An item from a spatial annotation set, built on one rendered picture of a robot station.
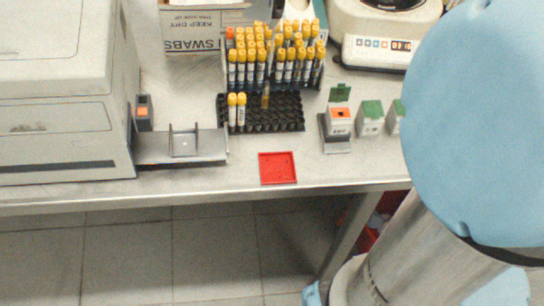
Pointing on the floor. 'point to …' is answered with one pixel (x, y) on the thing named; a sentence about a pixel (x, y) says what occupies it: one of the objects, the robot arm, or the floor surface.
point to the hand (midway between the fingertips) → (274, 20)
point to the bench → (237, 146)
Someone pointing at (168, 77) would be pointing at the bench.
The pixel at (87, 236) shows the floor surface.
